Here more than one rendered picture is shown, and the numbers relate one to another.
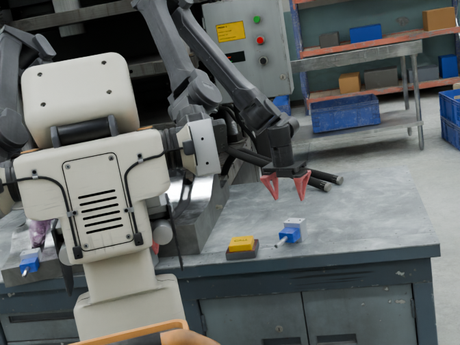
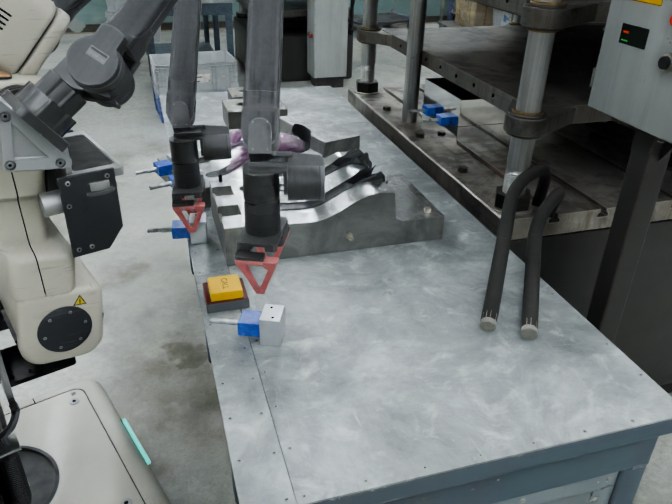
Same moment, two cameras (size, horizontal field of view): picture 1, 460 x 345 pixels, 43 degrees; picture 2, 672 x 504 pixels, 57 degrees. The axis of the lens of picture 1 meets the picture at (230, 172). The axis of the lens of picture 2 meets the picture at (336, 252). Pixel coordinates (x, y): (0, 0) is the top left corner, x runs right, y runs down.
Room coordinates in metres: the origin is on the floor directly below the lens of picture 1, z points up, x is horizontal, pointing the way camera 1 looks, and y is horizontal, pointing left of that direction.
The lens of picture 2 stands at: (1.16, -0.98, 1.48)
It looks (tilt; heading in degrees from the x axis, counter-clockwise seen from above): 29 degrees down; 60
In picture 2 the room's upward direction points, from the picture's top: 2 degrees clockwise
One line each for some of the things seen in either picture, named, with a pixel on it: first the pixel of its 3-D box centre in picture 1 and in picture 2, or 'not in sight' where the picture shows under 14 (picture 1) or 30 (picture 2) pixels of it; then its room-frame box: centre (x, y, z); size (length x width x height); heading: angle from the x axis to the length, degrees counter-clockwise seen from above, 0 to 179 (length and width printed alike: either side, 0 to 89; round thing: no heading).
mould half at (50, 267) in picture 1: (60, 230); (259, 155); (1.79, 0.56, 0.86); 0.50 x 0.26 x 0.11; 5
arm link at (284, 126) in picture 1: (279, 134); (265, 183); (1.50, -0.15, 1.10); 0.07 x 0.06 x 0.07; 155
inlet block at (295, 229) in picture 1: (287, 236); (246, 322); (1.47, -0.12, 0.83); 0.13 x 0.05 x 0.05; 144
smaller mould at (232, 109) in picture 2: not in sight; (254, 114); (1.95, 0.98, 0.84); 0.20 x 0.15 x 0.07; 168
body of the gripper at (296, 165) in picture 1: (282, 157); (262, 218); (1.50, -0.14, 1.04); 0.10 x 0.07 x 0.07; 55
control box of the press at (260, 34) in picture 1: (268, 174); (620, 256); (2.43, -0.16, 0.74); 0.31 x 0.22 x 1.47; 78
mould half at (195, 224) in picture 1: (174, 205); (324, 200); (1.79, 0.19, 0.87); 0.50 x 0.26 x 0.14; 168
